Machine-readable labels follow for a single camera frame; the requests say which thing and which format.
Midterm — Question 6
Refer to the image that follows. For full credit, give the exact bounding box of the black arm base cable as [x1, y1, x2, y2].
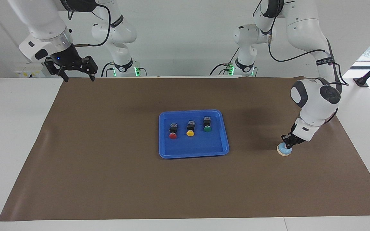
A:
[101, 62, 147, 77]
[209, 48, 241, 76]

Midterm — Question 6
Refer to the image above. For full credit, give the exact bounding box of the blue plastic tray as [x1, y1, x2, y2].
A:
[158, 109, 230, 159]

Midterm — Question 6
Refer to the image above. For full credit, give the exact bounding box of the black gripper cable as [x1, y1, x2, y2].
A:
[67, 3, 112, 48]
[260, 0, 349, 124]

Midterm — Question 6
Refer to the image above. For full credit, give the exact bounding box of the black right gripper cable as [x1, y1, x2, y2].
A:
[67, 3, 112, 48]

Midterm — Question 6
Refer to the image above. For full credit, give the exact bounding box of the white wall socket box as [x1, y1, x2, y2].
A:
[14, 62, 46, 78]

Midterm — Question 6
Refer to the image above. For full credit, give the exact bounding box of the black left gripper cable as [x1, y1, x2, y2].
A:
[260, 0, 349, 124]

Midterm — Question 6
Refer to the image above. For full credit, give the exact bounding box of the light blue bell knob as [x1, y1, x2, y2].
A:
[276, 141, 293, 157]

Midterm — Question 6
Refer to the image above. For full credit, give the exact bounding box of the brown table mat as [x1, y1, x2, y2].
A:
[0, 76, 370, 222]

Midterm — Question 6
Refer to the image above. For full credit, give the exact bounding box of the red mushroom push button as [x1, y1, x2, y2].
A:
[168, 123, 179, 140]

